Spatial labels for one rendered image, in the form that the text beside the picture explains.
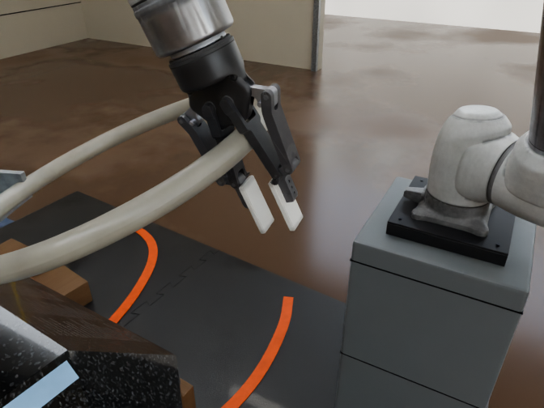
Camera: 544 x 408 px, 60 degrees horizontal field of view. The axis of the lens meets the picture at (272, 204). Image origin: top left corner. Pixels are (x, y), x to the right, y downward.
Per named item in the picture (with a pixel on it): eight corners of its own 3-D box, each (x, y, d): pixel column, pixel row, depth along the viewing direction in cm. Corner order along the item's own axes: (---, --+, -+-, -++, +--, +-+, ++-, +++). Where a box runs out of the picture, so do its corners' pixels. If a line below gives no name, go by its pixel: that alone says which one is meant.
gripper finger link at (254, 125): (232, 89, 53) (241, 84, 52) (286, 169, 56) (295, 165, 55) (215, 103, 50) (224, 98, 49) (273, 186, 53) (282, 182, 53)
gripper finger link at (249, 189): (242, 187, 56) (237, 188, 57) (265, 233, 59) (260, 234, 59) (253, 174, 58) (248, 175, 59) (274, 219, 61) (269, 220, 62)
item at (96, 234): (-139, 325, 55) (-158, 306, 54) (79, 152, 97) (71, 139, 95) (223, 235, 39) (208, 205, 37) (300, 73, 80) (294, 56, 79)
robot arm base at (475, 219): (412, 183, 133) (415, 166, 130) (495, 203, 124) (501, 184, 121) (393, 214, 119) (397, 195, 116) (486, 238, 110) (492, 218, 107)
